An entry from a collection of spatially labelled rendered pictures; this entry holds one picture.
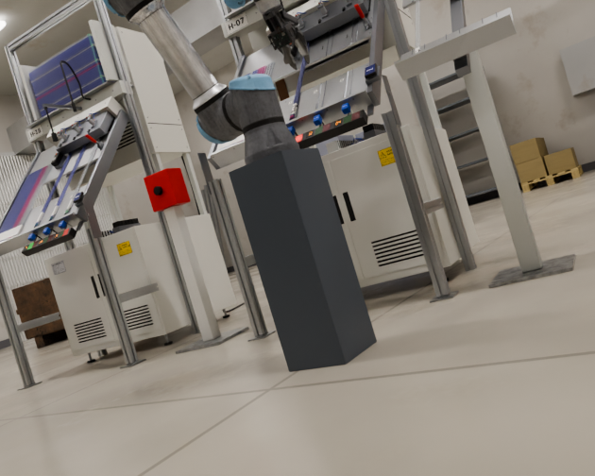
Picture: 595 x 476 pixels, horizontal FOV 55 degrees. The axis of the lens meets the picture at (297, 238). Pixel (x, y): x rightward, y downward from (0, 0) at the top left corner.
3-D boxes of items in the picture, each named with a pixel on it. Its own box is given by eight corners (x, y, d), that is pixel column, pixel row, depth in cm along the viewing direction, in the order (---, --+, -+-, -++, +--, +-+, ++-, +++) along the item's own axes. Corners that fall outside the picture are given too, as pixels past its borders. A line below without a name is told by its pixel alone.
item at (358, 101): (374, 107, 191) (365, 91, 187) (220, 168, 222) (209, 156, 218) (375, 104, 192) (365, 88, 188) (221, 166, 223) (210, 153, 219)
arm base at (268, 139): (279, 151, 142) (267, 113, 142) (235, 170, 150) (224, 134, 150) (311, 149, 154) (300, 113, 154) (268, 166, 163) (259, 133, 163)
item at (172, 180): (219, 345, 236) (163, 164, 236) (176, 354, 247) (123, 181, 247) (248, 329, 258) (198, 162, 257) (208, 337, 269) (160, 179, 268)
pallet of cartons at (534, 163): (590, 171, 841) (577, 127, 841) (579, 177, 746) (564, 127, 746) (533, 187, 888) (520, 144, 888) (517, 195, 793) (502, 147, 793)
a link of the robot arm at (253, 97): (261, 117, 144) (245, 66, 144) (229, 135, 153) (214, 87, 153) (293, 114, 152) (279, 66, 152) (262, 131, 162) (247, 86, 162)
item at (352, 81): (371, 98, 191) (367, 92, 189) (217, 161, 221) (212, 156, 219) (373, 66, 203) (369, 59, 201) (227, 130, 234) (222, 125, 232)
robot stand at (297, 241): (346, 365, 140) (280, 149, 140) (288, 372, 150) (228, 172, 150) (377, 341, 155) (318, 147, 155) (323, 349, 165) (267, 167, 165)
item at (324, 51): (378, 44, 216) (372, 33, 213) (238, 108, 247) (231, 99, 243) (381, 1, 237) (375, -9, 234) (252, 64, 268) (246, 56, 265)
